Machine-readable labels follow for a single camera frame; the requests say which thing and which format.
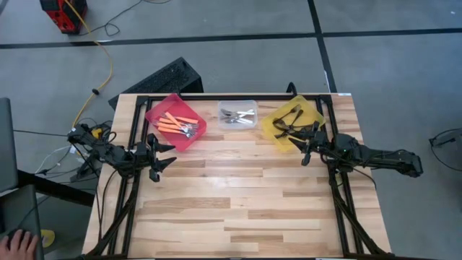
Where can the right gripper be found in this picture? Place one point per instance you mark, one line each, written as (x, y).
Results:
(321, 142)

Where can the dark grey desk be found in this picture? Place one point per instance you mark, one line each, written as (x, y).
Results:
(21, 209)

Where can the person's hand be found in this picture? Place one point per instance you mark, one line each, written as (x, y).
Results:
(18, 249)

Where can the yellow floor marker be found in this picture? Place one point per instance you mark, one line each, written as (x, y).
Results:
(48, 238)

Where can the clear plastic bin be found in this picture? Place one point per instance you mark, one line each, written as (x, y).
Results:
(234, 104)

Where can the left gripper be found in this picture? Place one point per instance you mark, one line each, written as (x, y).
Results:
(144, 159)

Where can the black arched bracket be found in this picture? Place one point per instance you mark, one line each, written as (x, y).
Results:
(291, 86)

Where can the pink plastic bin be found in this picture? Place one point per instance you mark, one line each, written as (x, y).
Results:
(169, 104)

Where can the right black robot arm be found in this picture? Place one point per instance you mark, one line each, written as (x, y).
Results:
(379, 157)

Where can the grey monitor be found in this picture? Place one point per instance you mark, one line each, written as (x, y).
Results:
(7, 144)

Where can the yellow plastic bin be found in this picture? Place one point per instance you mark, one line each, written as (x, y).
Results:
(310, 108)

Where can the red black case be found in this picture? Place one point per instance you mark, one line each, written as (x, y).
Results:
(57, 14)

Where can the black desk leg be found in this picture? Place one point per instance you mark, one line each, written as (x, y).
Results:
(54, 187)

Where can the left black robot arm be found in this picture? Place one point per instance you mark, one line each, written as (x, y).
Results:
(104, 150)

